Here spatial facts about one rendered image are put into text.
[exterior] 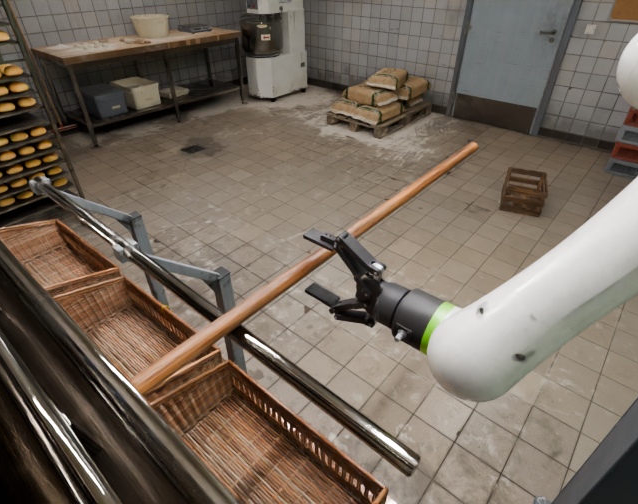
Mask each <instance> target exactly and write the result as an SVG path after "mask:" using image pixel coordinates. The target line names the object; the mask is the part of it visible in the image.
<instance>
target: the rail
mask: <svg viewBox="0 0 638 504"><path fill-rule="evenodd" d="M0 276H1V277H2V278H3V280H4V281H5V282H6V283H7V285H8V286H9V287H10V288H11V289H12V291H13V292H14V293H15V294H16V296H17V297H18V298H19V299H20V301H21V302H22V303H23V304H24V305H25V307H26V308H27V309H28V310H29V312H30V313H31V314H32V315H33V316H34V318H35V319H36V320H37V321H38V323H39V324H40V325H41V326H42V328H43V329H44V330H45V331H46V332H47V334H48V335H49V336H50V337H51V339H52V340H53V341H54V342H55V343H56V345H57V346H58V347H59V348H60V350H61V351H62V352H63V353H64V355H65V356H66V357H67V358H68V359H69V361H70V362H71V363H72V364H73V366H74V367H75V368H76V369H77V370H78V372H79V373H80V374H81V375H82V377H83V378H84V379H85V380H86V382H87V383H88V384H89V385H90V386H91V388H92V389H93V390H94V391H95V393H96V394H97V395H98V396H99V397H100V399H101V400H102V401H103V402H104V404H105V405H106V406H107V407H108V409H109V410H110V411H111V412H112V413H113V415H114V416H115V417H116V418H117V420H118V421H119V422H120V423H121V424H122V426H123V427H124V428H125V429H126V431H127V432H128V433H129V434H130V435H131V437H132V438H133V439H134V440H135V442H136V443H137V444H138V445H139V447H140V448H141V449H142V450H143V451H144V453H145V454H146V455H147V456H148V458H149V459H150V460H151V461H152V462H153V464H154V465H155V466H156V467H157V469H158V470H159V471H160V472H161V474H162V475H163V476H164V477H165V478H166V480H167V481H168V482H169V483H170V485H171V486H172V487H173V488H174V489H175V491H176V492H177V493H178V494H179V496H180V497H181V498H182V499H183V501H184V502H185V503H186V504H241V502H240V501H239V500H238V499H237V498H236V497H235V496H234V495H233V494H232V493H231V492H230V490H229V489H228V488H227V487H226V486H225V485H224V484H223V483H222V482H221V481H220V480H219V478H218V477H217V476H216V475H215V474H214V473H213V472H212V471H211V470H210V469H209V468H208V466H207V465H206V464H205V463H204V462H203V461H202V460H201V459H200V458H199V457H198V456H197V454H196V453H195V452H194V451H193V450H192V449H191V448H190V447H189V446H188V445H187V444H186V442H185V441H184V440H183V439H182V438H181V437H180V436H179V435H178V434H177V433H176V432H175V430H174V429H173V428H172V427H171V426H170V425H169V424H168V423H167V422H166V421H165V420H164V418H163V417H162V416H161V415H160V414H159V413H158V412H157V411H156V410H155V409H154V408H153V406H152V405H151V404H150V403H149V402H148V401H147V400H146V399H145V398H144V397H143V396H142V394H141V393H140V392H139V391H138V390H137V389H136V388H135V387H134V386H133V385H132V384H131V382H130V381H129V380H128V379H127V378H126V377H125V376H124V375H123V374H122V373H121V372H120V370H119V369H118V368H117V367H116V366H115V365H114V364H113V363H112V362H111V361H110V360H109V358H108V357H107V356H106V355H105V354H104V353H103V352H102V351H101V350H100V349H99V347H98V346H97V345H96V344H95V343H94V342H93V341H92V340H91V339H90V338H89V337H88V335H87V334H86V333H85V332H84V331H83V330H82V329H81V328H80V327H79V326H78V325H77V323H76V322H75V321H74V320H73V319H72V318H71V317H70V316H69V315H68V314H67V313H66V311H65V310H64V309H63V308H62V307H61V306H60V305H59V304H58V303H57V302H56V301H55V299H54V298H53V297H52V296H51V295H50V294H49V293H48V292H47V291H46V290H45V289H44V287H43V286H42V285H41V284H40V283H39V282H38V281H37V280H36V279H35V278H34V277H33V275H32V274H31V273H30V272H29V271H28V270H27V269H26V268H25V267H24V266H23V265H22V263H21V262H20V261H19V260H18V259H17V258H16V257H15V256H14V255H13V254H12V253H11V251H10V250H9V249H8V248H7V247H6V246H5V245H4V244H3V243H2V242H1V241H0Z"/></svg>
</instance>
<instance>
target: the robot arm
mask: <svg viewBox="0 0 638 504"><path fill-rule="evenodd" d="M616 81H617V86H618V89H619V92H620V94H621V95H622V97H623V98H624V99H625V100H626V102H627V103H629V104H630V105H631V106H633V107H634V108H636V109H638V34H636V35H635V37H634V38H633V39H632V40H631V41H630V42H629V44H628V45H627V46H626V48H625V50H624V51H623V53H622V55H621V57H620V60H619V63H618V66H617V72H616ZM303 238H304V239H306V240H308V241H310V242H312V243H314V244H316V245H319V246H321V247H323V248H325V249H327V250H329V251H331V252H333V251H334V250H336V252H337V253H338V255H339V256H340V257H341V259H342V260H343V262H344V263H345V264H346V266H347V267H348V269H349V270H350V271H351V273H352V274H353V276H354V281H355V282H356V283H357V284H356V290H357V291H356V294H355V298H350V299H346V300H341V301H339V300H340V297H339V296H338V295H336V294H334V293H332V292H330V291H329V290H327V289H325V288H323V287H321V286H320V285H318V284H316V283H312V284H311V285H310V286H308V287H307V288H306V289H305V293H307V294H309V295H310V296H312V297H314V298H315V299H317V300H319V301H321V302H322V303H323V304H325V305H327V306H328V307H330V309H329V312H330V314H333V313H335V315H334V318H335V319H336V320H340V321H347V322H353V323H360V324H364V325H366V326H368V327H371V328H373V327H374V326H375V325H376V324H377V322H379V323H381V324H382V325H384V326H386V327H388V328H389V329H391V332H392V335H393V337H395V338H394V340H395V341H396V342H400V341H402V342H404V343H406V344H407V345H409V346H411V347H413V348H414V349H416V350H418V351H420V352H421V353H423V354H425V355H427V358H428V364H429V367H430V370H431V372H432V374H433V376H434V378H435V379H436V381H437V382H438V383H439V385H440V386H441V387H442V388H443V389H445V390H446V391H447V392H448V393H450V394H451V395H453V396H455V397H457V398H459V399H462V400H465V401H471V402H488V401H492V400H495V399H497V398H499V397H501V396H503V395H504V394H505V393H507V392H508V391H509V390H510V389H511V388H512V387H513V386H515V385H516V384H517V383H518V382H519V381H520V380H521V379H523V378H524V377H525V376H526V375H527V374H528V373H530V372H531V371H532V370H533V369H534V368H535V367H537V366H538V365H539V364H540V363H542V362H543V361H544V360H545V359H546V358H548V357H549V356H550V355H552V354H553V353H554V352H555V351H557V350H558V349H559V348H560V347H562V346H563V345H564V344H566V343H567V342H568V341H570V340H571V339H573V338H574V337H575V336H577V335H578V334H579V333H581V332H582V331H584V330H585V329H586V328H588V327H589V326H591V325H592V324H593V323H595V322H596V321H598V320H599V319H601V318H602V317H604V316H605V315H607V314H608V313H610V312H611V311H613V310H614V309H616V308H617V307H619V306H620V305H622V304H623V303H625V302H627V301H628V300H630V299H631V298H633V297H635V296H636V295H638V177H637V178H636V179H634V180H633V181H632V182H631V183H630V184H629V185H628V186H627V187H626V188H625V189H624V190H623V191H621V192H620V193H619V194H618V195H617V196H616V197H615V198H614V199H613V200H611V201H610V202H609V203H608V204H607V205H606V206H605V207H604V208H602V209H601V210H600V211H599V212H598V213H597V214H595V215H594V216H593V217H592V218H591V219H589V220H588V221H587V222H586V223H585V224H583V225H582V226H581V227H580V228H579V229H577V230H576V231H575V232H574V233H572V234H571V235H570V236H569V237H567V238H566V239H565V240H564V241H562V242H561V243H560V244H558V245H557V246H556V247H555V248H553V249H552V250H551V251H549V252H548V253H547V254H545V255H544V256H543V257H541V258H540V259H538V260H537V261H536V262H534V263H533V264H532V265H530V266H529V267H527V268H526V269H524V270H523V271H522V272H520V273H519V274H517V275H516V276H514V277H513V278H511V279H510V280H508V281H507V282H505V283H504V284H502V285H501V286H499V287H498V288H496V289H495V290H493V291H492V292H490V293H488V294H487V295H485V296H484V297H482V298H480V299H479V300H477V301H476V302H474V303H472V304H470V305H469V306H467V307H465V308H464V309H461V308H459V307H456V306H454V305H452V304H450V303H448V302H446V301H444V300H442V299H440V298H438V297H436V296H433V295H431V294H429V293H427V292H425V291H423V290H421V289H419V288H415V289H413V290H409V289H407V288H405V287H403V286H401V285H399V284H397V283H391V282H386V281H385V280H384V279H383V278H382V273H383V271H384V270H385V269H386V268H387V267H386V265H385V264H384V263H382V262H380V261H378V260H377V259H375V258H374V257H373V256H372V255H371V254H370V253H369V252H368V251H367V250H366V249H365V248H364V247H363V246H362V245H361V244H360V243H359V242H358V241H357V240H356V239H355V238H354V237H353V236H352V235H351V234H350V233H349V232H348V231H346V230H345V231H344V232H342V233H341V234H339V235H338V236H334V235H332V234H330V233H328V232H325V233H323V232H321V231H319V230H316V229H314V228H312V229H311V230H309V231H308V232H306V233H305V234H303ZM341 246H342V247H343V248H341ZM364 274H365V275H366V276H367V277H364V278H362V279H361V277H362V276H363V275H364ZM362 308H363V309H365V310H366V311H367V312H366V311H358V310H356V309H362ZM350 309H355V310H350Z"/></svg>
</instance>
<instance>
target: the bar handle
mask: <svg viewBox="0 0 638 504"><path fill-rule="evenodd" d="M0 311H1V308H0ZM0 382H1V383H2V385H3V386H4V388H5V390H6V391H7V393H8V395H9V396H10V398H11V400H12V401H13V403H14V404H15V406H16V408H17V409H18V411H19V413H20V414H21V416H22V417H23V419H24V421H25V422H26V424H27V426H28V427H29V429H30V431H31V432H32V434H33V435H34V437H35V439H36V440H37V442H38V444H39V445H40V447H41V449H42V450H43V452H44V453H45V455H46V457H47V458H48V460H49V462H50V463H51V465H52V466H53V468H54V470H55V471H56V473H57V475H58V476H59V478H60V480H61V481H62V483H63V484H64V486H65V488H66V489H67V491H68V493H69V494H70V496H71V497H72V499H73V501H74V502H75V504H125V503H124V502H123V500H122V499H121V497H120V496H119V495H118V493H117V492H116V490H115V489H114V487H113V486H112V485H111V483H110V482H109V480H108V479H107V477H106V476H105V475H104V473H103V472H102V470H101V469H100V468H99V466H98V465H97V463H96V462H95V460H94V459H93V458H94V457H95V456H96V455H97V454H98V453H100V452H101V451H102V449H103V446H102V445H101V443H100V442H99V441H98V439H97V438H96V437H95V436H93V435H92V434H91V433H89V432H88V431H87V430H86V429H84V428H83V427H82V426H80V425H79V424H78V423H77V422H75V421H74V420H73V419H71V418H70V417H69V416H68V415H66V414H62V413H61V412H60V411H59V409H58V408H57V406H56V405H55V404H54V402H53V401H52V399H51V398H50V396H49V395H48V394H47V392H46V391H45V389H44V388H43V386H42V385H41V384H40V382H39V381H38V379H37V378H36V377H35V375H34V374H33V372H32V371H31V369H30V368H29V367H28V365H27V364H26V362H25V361H24V359H23V358H22V357H21V355H20V354H19V352H18V351H17V349H16V348H15V347H14V345H13V344H12V342H11V341H10V340H9V338H8V337H7V335H6V334H5V332H4V331H3V330H2V328H1V327H0Z"/></svg>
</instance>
